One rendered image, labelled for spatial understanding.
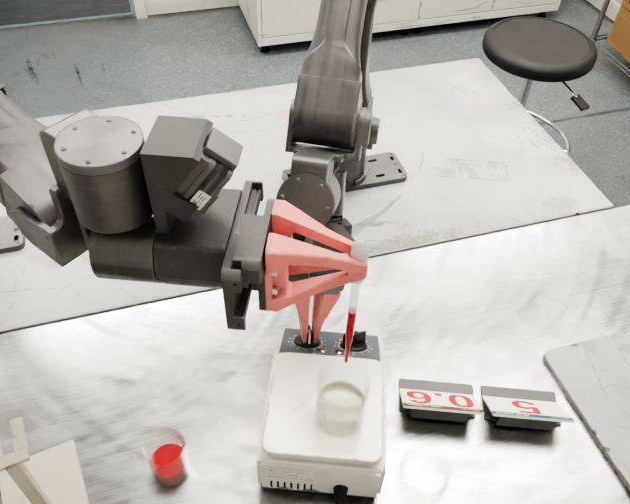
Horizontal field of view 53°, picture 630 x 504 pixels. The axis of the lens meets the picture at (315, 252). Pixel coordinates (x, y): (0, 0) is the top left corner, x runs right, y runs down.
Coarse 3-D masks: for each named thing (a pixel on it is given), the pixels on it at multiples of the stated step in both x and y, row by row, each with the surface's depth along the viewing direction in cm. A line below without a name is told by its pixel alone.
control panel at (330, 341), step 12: (288, 336) 76; (324, 336) 77; (336, 336) 77; (372, 336) 78; (288, 348) 73; (300, 348) 73; (312, 348) 73; (324, 348) 73; (336, 348) 74; (372, 348) 75
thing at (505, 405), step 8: (488, 400) 74; (496, 400) 74; (504, 400) 74; (512, 400) 75; (520, 400) 75; (496, 408) 72; (504, 408) 72; (512, 408) 72; (520, 408) 72; (528, 408) 72; (536, 408) 73; (544, 408) 73; (552, 408) 73; (560, 408) 73; (560, 416) 70; (568, 416) 71
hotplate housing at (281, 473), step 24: (384, 360) 73; (384, 384) 69; (264, 408) 67; (384, 408) 67; (384, 432) 65; (264, 456) 63; (384, 456) 64; (264, 480) 65; (288, 480) 65; (312, 480) 64; (336, 480) 64; (360, 480) 63
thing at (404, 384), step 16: (400, 384) 76; (416, 384) 77; (432, 384) 77; (448, 384) 77; (464, 384) 77; (400, 400) 75; (416, 416) 73; (432, 416) 73; (448, 416) 72; (464, 416) 72
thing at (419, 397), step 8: (408, 392) 75; (416, 392) 75; (424, 392) 75; (432, 392) 75; (408, 400) 72; (416, 400) 72; (424, 400) 72; (432, 400) 72; (440, 400) 73; (448, 400) 73; (456, 400) 73; (464, 400) 73; (472, 400) 74; (472, 408) 71
